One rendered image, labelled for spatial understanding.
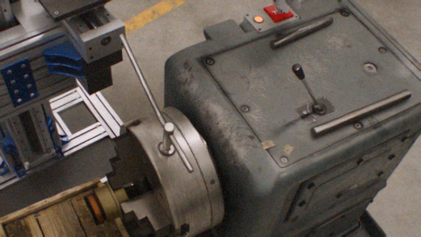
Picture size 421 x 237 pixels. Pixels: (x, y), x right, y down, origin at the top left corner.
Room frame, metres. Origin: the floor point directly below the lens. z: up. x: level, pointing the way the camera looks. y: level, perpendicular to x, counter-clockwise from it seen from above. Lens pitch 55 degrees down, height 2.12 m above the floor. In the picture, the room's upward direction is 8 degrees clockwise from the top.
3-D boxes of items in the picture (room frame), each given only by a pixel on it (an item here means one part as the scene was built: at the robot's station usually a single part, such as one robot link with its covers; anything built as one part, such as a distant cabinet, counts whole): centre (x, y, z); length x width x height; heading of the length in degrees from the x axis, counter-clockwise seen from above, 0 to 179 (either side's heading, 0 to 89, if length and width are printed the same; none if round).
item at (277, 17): (1.06, -0.14, 1.25); 0.06 x 0.06 x 0.02; 36
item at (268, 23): (1.05, -0.13, 1.23); 0.13 x 0.08 x 0.05; 126
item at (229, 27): (0.96, -0.01, 1.24); 0.09 x 0.08 x 0.03; 126
